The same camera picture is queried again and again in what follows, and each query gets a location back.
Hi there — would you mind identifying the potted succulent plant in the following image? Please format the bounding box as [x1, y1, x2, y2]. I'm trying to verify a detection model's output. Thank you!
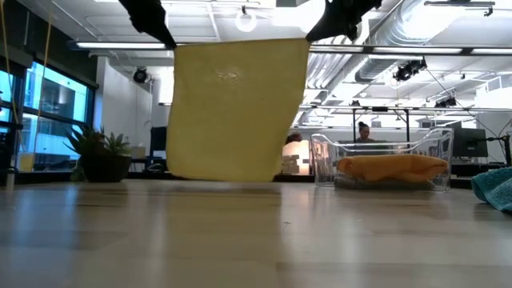
[63, 126, 133, 184]

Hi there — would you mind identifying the orange microfiber towel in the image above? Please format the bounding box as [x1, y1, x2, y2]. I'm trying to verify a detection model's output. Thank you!
[336, 154, 449, 184]

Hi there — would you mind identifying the black computer monitor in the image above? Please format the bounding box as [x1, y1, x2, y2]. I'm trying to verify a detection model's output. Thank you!
[150, 126, 169, 159]
[448, 127, 489, 158]

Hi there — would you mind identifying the grey microfiber towel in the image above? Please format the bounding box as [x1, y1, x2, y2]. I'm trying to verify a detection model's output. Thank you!
[334, 178, 435, 191]

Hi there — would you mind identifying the yellow microfiber towel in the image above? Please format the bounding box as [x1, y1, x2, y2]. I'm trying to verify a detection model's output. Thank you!
[166, 38, 311, 183]

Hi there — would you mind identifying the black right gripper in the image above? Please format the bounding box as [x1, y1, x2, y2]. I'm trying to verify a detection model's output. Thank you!
[306, 0, 383, 43]

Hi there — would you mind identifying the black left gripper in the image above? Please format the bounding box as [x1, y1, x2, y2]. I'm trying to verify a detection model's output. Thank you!
[118, 0, 177, 49]

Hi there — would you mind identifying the teal microfiber towel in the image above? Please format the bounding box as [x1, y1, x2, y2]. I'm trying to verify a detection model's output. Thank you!
[470, 166, 512, 213]

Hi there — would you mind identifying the white ring lamp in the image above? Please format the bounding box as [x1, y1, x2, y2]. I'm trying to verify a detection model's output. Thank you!
[234, 10, 258, 33]

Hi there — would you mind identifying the stack of tan boxes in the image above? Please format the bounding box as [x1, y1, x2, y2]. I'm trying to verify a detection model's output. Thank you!
[281, 154, 301, 176]

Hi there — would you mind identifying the long ceiling light bar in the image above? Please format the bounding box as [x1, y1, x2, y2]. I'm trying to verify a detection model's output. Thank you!
[75, 41, 512, 56]

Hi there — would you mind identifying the clear plastic bin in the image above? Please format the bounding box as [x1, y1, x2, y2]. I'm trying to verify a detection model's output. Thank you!
[310, 127, 455, 191]

